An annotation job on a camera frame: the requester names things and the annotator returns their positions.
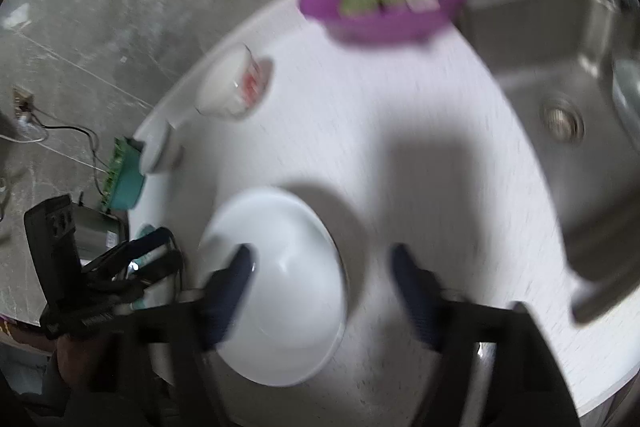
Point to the leafy greens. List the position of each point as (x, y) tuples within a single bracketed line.
[(112, 167)]

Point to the small bowl with red print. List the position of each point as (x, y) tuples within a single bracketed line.
[(220, 82)]

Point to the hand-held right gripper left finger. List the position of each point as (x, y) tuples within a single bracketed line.
[(230, 287)]

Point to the stainless steel sink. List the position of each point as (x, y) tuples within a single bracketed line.
[(550, 57)]

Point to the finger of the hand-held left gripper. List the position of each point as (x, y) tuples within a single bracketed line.
[(155, 269), (150, 241)]

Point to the person's left hand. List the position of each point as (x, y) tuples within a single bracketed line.
[(72, 352)]

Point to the teal colander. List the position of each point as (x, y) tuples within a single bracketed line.
[(125, 189)]

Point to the large white bowl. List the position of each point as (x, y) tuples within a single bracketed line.
[(295, 267)]

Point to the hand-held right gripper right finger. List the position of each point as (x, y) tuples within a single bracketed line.
[(415, 292)]

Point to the person's left forearm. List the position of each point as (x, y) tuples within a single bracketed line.
[(90, 404)]

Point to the wall socket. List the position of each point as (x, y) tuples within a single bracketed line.
[(22, 97)]

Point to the small plain white bowl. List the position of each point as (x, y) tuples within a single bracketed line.
[(152, 152)]

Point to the clear glass bowl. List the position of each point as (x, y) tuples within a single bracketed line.
[(629, 92)]

